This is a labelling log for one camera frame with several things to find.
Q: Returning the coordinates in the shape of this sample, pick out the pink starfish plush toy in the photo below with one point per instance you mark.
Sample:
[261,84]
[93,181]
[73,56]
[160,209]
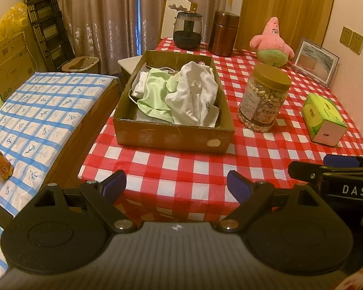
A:
[270,43]

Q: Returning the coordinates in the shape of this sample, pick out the woven waste basket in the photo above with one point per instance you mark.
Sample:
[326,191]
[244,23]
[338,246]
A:
[80,65]

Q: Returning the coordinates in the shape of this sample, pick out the cardboard box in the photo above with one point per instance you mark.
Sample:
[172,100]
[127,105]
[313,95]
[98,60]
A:
[169,139]

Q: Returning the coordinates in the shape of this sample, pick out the brown metal canister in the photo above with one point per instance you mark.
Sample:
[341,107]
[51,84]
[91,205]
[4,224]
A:
[223,33]

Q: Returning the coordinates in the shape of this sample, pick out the yellow plastic bag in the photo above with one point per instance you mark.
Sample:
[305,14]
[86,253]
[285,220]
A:
[12,21]

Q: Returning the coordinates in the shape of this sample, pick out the black folding rack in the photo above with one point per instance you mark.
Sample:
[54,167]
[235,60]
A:
[45,27]

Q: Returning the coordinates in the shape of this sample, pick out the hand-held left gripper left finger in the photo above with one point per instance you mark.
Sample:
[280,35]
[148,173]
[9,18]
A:
[113,184]

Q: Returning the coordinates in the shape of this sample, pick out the wooden door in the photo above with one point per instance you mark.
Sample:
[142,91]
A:
[290,3]

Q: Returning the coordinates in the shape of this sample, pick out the green tissue box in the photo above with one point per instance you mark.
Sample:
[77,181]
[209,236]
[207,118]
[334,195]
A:
[320,117]

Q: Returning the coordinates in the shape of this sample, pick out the pink printed cloth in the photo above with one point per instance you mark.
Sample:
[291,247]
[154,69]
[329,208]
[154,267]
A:
[361,279]

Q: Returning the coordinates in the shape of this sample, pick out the blue checked cloth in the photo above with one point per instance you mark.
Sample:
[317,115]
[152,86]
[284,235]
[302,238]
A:
[48,111]

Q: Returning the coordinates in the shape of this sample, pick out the large printed cardboard carton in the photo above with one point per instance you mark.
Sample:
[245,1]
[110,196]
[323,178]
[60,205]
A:
[12,66]

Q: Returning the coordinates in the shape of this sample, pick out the white garment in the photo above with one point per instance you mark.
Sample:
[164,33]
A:
[193,102]

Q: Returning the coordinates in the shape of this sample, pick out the light green cloth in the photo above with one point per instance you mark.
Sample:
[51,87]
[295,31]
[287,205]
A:
[154,93]

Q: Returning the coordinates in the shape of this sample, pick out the cashew jar with gold lid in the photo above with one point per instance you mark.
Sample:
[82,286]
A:
[260,105]

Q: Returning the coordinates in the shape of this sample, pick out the white chair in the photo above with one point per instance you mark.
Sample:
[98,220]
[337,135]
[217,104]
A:
[175,6]

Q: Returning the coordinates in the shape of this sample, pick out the wooden low table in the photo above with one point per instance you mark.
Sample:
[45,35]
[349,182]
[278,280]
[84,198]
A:
[78,145]

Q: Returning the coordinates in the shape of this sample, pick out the patterned curtain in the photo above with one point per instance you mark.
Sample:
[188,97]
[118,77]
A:
[109,15]

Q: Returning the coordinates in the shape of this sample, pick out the red checked tablecloth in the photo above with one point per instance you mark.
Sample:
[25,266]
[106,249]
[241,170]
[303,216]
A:
[175,169]

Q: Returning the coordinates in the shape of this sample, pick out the dark glass jar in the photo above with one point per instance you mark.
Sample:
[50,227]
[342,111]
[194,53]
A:
[187,33]

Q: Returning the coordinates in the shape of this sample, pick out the gold wall socket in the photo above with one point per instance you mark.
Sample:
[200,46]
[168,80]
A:
[357,43]
[345,35]

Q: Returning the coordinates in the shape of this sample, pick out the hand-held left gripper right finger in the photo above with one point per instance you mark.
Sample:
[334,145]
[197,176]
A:
[237,184]

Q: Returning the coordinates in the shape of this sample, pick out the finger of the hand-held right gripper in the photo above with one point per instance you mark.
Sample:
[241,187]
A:
[340,160]
[305,171]

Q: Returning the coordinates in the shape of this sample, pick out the black flat device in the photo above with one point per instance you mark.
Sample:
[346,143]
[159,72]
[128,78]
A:
[0,214]

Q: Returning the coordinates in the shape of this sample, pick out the silver picture frame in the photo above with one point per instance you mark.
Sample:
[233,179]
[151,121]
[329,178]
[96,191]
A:
[314,62]

